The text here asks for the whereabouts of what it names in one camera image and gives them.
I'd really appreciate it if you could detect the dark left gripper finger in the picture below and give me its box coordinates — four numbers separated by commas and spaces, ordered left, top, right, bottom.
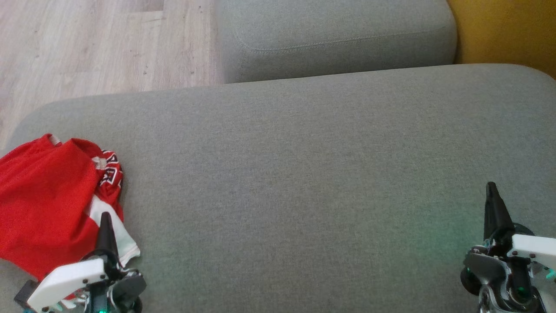
93, 212, 121, 279

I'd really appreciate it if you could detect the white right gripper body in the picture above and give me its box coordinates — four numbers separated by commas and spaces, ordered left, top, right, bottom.
460, 234, 556, 313

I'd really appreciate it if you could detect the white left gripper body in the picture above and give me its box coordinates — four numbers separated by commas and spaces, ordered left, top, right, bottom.
14, 256, 147, 313

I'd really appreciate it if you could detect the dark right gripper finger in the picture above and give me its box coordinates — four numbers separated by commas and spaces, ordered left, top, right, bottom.
483, 182, 516, 251

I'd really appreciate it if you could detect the red and white basketball jersey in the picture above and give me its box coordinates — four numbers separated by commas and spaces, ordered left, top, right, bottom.
0, 133, 141, 282

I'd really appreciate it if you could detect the large yellow sofa backrest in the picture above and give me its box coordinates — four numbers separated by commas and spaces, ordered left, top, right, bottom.
447, 0, 556, 80

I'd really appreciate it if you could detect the large grey sofa seat cushion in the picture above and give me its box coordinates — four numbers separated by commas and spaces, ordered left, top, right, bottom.
0, 63, 556, 313

